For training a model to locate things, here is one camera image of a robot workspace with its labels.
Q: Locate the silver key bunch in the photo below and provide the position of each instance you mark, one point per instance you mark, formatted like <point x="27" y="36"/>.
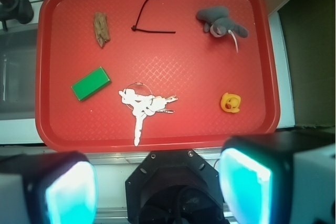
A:
<point x="143" y="106"/>

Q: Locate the green rectangular block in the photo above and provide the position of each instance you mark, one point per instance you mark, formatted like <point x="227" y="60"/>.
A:
<point x="90" y="84"/>

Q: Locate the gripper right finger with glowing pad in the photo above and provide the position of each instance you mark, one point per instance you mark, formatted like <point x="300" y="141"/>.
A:
<point x="283" y="177"/>

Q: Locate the brown wood piece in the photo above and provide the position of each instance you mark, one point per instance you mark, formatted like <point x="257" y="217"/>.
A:
<point x="101" y="28"/>

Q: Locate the red plastic tray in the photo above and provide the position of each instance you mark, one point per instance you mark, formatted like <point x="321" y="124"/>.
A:
<point x="160" y="43"/>

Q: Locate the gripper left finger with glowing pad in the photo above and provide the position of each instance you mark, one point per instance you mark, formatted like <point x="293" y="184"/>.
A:
<point x="48" y="188"/>

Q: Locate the yellow rubber duck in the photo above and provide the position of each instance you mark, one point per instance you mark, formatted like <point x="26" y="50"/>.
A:
<point x="230" y="102"/>

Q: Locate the black octagonal mount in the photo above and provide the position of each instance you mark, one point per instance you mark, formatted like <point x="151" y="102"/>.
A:
<point x="174" y="187"/>

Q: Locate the black clamp knob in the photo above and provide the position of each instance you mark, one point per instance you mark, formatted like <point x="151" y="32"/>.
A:
<point x="20" y="10"/>

